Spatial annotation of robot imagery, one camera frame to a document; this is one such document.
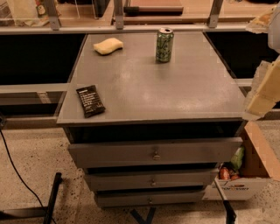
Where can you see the middle grey drawer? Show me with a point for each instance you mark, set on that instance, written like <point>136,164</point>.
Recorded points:
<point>149,179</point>

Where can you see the grey drawer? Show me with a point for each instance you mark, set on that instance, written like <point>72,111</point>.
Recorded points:
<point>147,198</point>
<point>165,152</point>
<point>149,179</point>

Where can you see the cardboard box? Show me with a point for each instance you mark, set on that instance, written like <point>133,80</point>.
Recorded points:
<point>260,165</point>

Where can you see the green snack bag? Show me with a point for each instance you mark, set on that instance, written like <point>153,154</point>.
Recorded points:
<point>236,160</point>

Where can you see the grey drawer cabinet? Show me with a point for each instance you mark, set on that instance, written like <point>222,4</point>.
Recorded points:
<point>190,97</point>

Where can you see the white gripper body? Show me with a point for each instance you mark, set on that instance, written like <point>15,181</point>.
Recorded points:
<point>274,33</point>

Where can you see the black rxbar chocolate wrapper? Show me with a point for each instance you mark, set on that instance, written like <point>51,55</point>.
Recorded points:
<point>90,101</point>

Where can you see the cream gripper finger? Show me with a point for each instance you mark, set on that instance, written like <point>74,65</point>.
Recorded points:
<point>265,91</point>
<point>260,24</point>

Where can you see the yellow sponge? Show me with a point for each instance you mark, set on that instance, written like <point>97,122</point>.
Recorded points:
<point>108,46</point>

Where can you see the red snack packets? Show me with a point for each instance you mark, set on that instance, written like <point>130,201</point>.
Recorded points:
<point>228,174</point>

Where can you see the metal railing frame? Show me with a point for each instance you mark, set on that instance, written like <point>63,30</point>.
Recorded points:
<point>20,17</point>

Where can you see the black bar right floor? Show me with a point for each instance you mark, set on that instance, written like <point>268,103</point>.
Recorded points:
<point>230,213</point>

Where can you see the top grey drawer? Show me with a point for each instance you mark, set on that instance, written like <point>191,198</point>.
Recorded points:
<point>165,152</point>

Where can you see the bottom grey drawer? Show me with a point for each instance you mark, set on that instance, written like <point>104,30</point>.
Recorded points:
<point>147,198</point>

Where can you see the green soda can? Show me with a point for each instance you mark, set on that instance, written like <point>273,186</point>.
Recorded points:
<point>165,37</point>

